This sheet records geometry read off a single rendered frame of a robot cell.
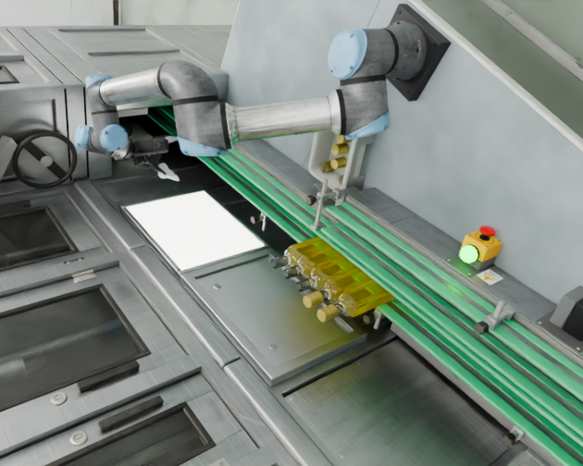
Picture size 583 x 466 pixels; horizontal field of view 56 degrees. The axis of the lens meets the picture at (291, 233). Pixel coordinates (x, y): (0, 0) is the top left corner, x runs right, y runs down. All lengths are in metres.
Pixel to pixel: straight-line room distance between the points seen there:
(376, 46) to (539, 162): 0.47
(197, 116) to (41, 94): 0.77
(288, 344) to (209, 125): 0.61
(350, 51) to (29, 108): 1.12
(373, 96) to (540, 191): 0.46
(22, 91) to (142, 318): 0.85
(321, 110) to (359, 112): 0.09
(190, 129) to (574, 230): 0.93
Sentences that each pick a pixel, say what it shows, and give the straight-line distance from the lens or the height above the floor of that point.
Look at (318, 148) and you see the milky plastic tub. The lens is 1.80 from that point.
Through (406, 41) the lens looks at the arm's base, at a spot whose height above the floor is 0.84.
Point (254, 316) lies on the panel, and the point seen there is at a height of 1.22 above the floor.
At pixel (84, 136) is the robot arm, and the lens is 1.78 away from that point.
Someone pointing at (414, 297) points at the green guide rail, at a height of 0.95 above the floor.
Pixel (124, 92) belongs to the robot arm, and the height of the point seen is 1.39.
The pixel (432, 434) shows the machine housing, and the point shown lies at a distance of 1.47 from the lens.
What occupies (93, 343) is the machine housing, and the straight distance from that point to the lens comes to 1.54.
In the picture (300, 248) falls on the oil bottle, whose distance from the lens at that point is 1.59.
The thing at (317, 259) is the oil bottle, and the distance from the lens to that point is 1.55.
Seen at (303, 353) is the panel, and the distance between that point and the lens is 1.48.
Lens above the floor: 1.99
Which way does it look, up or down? 36 degrees down
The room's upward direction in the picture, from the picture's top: 106 degrees counter-clockwise
